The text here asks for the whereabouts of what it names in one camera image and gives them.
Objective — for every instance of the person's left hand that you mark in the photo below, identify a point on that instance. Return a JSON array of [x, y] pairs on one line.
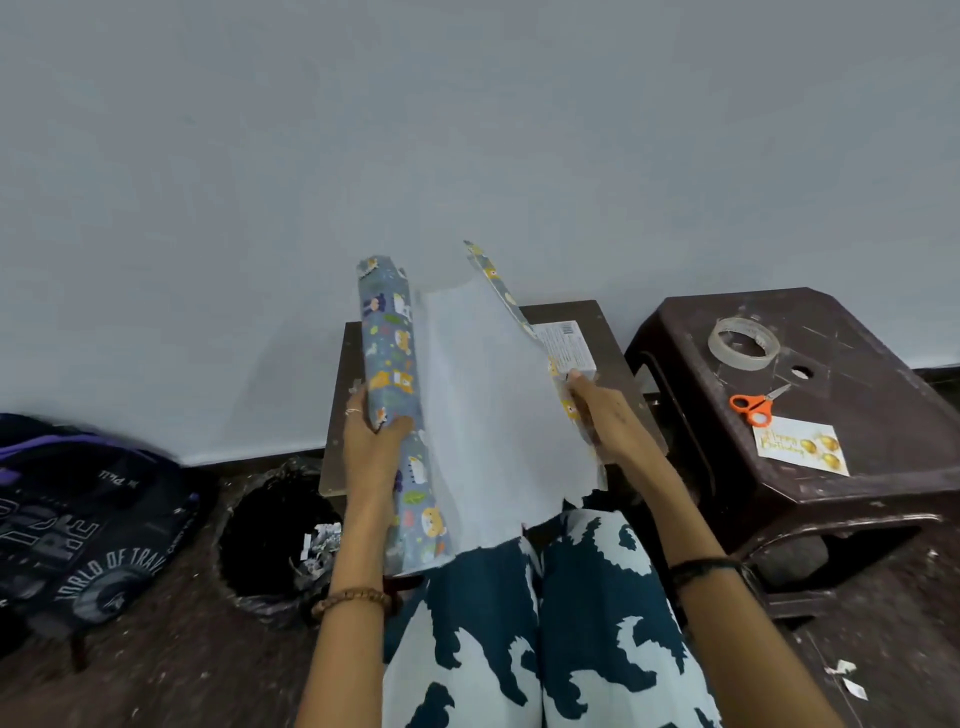
[[371, 465]]

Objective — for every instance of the person's right hand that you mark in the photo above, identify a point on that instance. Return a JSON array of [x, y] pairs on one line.
[[611, 427]]

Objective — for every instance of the purple and white box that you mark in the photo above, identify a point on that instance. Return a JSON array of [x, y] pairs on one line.
[[566, 349]]

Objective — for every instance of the clear tape roll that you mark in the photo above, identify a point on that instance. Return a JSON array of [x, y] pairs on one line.
[[716, 349]]

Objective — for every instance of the happy birthday card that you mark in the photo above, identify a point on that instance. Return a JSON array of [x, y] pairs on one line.
[[787, 446]]

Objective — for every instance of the person's right forearm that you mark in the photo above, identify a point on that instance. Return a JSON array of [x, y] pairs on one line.
[[735, 637]]

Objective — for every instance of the person's left forearm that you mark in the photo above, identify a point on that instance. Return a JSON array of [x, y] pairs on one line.
[[345, 660]]

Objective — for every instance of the small dark wooden table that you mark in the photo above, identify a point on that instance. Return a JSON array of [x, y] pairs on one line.
[[611, 352]]

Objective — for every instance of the crumpled paper scraps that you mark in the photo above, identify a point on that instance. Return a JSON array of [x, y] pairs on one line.
[[322, 547]]

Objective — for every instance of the black lined trash bin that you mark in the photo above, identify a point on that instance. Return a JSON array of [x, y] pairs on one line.
[[262, 540]]

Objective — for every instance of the teal white patterned trousers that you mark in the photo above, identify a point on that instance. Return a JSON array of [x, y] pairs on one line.
[[585, 600]]

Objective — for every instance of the brown plastic stool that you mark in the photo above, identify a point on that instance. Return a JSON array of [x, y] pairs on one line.
[[885, 420]]

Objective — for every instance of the black purple backpack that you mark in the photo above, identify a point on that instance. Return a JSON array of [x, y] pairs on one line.
[[75, 525]]

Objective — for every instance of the white paper scrap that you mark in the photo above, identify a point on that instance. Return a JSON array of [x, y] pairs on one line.
[[855, 688], [844, 667]]

